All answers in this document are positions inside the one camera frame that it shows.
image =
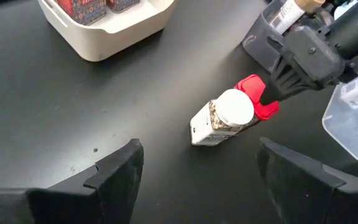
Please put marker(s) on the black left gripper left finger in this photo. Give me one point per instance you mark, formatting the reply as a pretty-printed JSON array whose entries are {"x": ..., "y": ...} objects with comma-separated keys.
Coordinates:
[{"x": 110, "y": 193}]

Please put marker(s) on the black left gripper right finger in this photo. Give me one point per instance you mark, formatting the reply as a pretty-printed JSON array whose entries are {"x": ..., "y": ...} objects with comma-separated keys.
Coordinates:
[{"x": 306, "y": 196}]

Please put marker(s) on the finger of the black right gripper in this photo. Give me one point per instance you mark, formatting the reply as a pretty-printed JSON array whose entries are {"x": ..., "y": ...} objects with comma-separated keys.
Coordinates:
[{"x": 287, "y": 82}]

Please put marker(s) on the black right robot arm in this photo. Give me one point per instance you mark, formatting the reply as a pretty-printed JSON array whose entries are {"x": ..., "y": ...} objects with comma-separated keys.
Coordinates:
[{"x": 356, "y": 28}]

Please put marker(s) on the dark smoky plastic bin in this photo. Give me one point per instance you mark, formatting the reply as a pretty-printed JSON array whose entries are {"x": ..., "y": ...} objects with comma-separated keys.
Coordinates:
[{"x": 258, "y": 43}]

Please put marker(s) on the clear plastic bin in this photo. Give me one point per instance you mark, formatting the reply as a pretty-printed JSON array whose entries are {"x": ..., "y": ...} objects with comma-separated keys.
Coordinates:
[{"x": 346, "y": 137}]

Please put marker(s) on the white plastic bin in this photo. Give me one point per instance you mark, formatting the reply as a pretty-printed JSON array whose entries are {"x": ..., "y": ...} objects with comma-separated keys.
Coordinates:
[{"x": 113, "y": 37}]

